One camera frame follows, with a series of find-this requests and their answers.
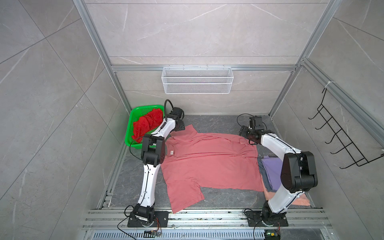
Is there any pink t-shirt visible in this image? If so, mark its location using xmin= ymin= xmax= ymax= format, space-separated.
xmin=161 ymin=125 xmax=263 ymax=213

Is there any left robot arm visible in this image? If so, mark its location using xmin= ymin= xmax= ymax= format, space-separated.
xmin=131 ymin=107 xmax=185 ymax=226

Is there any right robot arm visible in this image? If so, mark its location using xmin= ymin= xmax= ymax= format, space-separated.
xmin=239 ymin=115 xmax=318 ymax=227

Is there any red t-shirt in basket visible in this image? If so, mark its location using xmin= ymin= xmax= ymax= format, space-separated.
xmin=132 ymin=109 xmax=163 ymax=143

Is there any green plastic basket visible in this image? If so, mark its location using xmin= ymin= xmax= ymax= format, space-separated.
xmin=125 ymin=105 xmax=164 ymax=149

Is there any folded purple t-shirt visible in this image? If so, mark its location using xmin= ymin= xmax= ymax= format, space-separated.
xmin=262 ymin=158 xmax=283 ymax=192

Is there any folded grey t-shirt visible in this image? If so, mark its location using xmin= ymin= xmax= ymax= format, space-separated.
xmin=258 ymin=158 xmax=277 ymax=193

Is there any folded salmon t-shirt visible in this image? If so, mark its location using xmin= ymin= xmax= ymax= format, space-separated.
xmin=263 ymin=180 xmax=311 ymax=207

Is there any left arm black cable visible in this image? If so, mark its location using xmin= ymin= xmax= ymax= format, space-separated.
xmin=163 ymin=99 xmax=175 ymax=121

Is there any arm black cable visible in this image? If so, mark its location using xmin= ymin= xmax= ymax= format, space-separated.
xmin=163 ymin=99 xmax=175 ymax=121
xmin=236 ymin=113 xmax=256 ymax=130

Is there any white wire mesh basket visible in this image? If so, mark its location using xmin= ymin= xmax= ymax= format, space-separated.
xmin=162 ymin=67 xmax=234 ymax=95

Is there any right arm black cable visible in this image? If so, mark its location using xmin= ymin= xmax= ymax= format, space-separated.
xmin=236 ymin=113 xmax=256 ymax=130

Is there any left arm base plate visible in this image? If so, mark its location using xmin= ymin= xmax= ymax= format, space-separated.
xmin=127 ymin=211 xmax=170 ymax=228

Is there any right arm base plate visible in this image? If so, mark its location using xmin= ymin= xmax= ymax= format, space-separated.
xmin=244 ymin=209 xmax=289 ymax=227

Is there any aluminium rail frame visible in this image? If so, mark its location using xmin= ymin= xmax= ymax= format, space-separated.
xmin=81 ymin=209 xmax=337 ymax=240

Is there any black wire hook rack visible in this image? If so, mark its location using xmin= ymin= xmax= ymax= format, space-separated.
xmin=308 ymin=88 xmax=384 ymax=170

